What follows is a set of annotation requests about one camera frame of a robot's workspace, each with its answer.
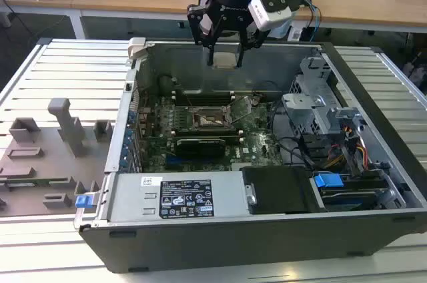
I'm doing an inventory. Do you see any metal drive cage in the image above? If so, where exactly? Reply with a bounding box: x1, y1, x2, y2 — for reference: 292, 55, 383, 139
282, 57, 338, 135

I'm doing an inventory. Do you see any red yellow wire bundle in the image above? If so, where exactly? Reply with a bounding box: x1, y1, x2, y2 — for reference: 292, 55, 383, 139
328, 141, 370, 170

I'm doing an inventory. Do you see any light grey case latch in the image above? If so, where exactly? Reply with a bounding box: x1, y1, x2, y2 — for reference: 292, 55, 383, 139
128, 37, 147, 60

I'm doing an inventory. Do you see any blue disk carrier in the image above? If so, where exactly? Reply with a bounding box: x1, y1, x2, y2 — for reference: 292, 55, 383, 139
313, 172, 344, 189

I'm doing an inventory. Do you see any silver CPU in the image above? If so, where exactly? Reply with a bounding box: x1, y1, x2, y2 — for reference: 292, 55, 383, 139
213, 51, 241, 69

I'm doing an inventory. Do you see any dark grey PC case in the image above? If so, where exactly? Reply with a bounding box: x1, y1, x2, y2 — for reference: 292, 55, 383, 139
73, 37, 427, 274

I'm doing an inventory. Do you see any grey parts rack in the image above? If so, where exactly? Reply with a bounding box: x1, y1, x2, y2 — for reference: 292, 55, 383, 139
0, 97, 114, 218

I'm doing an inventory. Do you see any pale blue teach pendant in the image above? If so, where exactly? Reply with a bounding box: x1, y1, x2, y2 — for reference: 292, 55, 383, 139
270, 12, 294, 39

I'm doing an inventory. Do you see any blue cable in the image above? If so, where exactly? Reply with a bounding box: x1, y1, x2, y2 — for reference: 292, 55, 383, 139
300, 0, 323, 43

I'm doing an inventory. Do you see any CPU socket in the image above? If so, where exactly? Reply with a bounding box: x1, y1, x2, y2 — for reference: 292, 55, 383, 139
176, 105, 234, 130

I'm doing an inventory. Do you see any green motherboard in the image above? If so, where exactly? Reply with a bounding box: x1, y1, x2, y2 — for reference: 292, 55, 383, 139
136, 94, 284, 174

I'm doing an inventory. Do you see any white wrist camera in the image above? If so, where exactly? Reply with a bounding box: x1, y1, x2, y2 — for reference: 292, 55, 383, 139
248, 0, 294, 33

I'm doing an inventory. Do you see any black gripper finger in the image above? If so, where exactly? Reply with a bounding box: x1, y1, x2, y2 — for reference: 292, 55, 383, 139
186, 4, 218, 66
233, 17, 267, 67

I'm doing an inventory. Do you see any grey power supply unit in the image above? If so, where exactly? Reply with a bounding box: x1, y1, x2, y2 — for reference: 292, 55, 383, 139
106, 171, 251, 224

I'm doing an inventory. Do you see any black graphics card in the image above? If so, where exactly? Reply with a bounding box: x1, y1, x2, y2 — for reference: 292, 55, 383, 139
175, 137, 228, 160

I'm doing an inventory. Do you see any metal socket cover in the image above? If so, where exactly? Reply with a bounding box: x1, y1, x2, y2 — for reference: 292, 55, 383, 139
226, 95, 255, 124

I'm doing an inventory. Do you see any green RAM stick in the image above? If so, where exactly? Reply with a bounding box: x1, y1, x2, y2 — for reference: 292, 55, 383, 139
6, 178, 71, 186

